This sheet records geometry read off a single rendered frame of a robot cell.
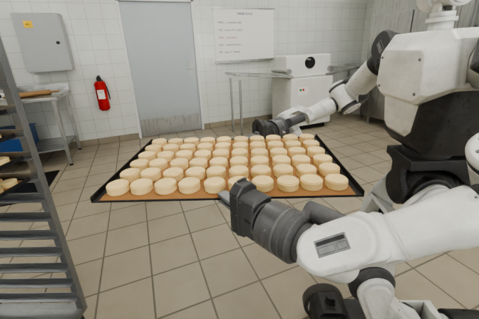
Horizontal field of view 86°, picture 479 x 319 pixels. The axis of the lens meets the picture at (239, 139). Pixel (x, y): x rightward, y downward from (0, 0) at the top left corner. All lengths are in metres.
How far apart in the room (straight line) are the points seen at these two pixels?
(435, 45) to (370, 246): 0.47
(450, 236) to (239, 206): 0.31
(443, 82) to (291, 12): 4.61
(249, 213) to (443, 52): 0.52
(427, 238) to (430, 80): 0.39
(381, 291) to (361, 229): 0.62
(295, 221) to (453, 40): 0.49
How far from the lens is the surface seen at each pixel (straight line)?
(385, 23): 4.74
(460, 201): 0.42
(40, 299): 1.72
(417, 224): 0.42
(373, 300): 1.02
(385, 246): 0.40
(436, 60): 0.71
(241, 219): 0.52
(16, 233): 1.53
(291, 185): 0.59
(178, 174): 0.67
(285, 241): 0.44
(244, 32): 4.74
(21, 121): 1.25
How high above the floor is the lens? 1.31
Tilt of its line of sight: 19 degrees down
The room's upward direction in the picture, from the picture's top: 3 degrees counter-clockwise
